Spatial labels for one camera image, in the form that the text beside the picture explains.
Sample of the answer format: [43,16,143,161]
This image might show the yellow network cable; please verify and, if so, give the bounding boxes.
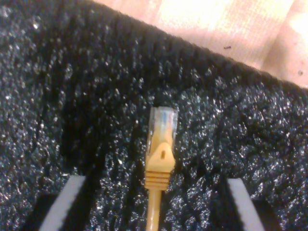
[144,105,179,231]

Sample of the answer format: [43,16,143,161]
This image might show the black bubble wrap mat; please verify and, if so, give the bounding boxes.
[0,0,308,231]

